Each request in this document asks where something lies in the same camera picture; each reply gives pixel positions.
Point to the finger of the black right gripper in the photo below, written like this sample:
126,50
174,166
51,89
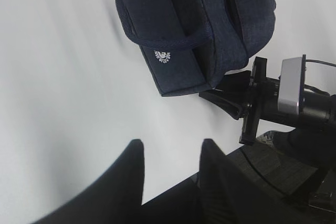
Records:
234,104
234,84

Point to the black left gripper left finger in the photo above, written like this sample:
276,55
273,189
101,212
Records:
115,197

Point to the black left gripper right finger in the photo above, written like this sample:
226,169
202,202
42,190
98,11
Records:
256,184

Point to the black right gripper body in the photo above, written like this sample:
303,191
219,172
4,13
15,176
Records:
262,101

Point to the dark navy fabric bag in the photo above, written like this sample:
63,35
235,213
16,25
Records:
189,45

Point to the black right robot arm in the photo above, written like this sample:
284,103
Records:
317,111

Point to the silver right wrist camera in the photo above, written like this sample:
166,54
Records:
292,77

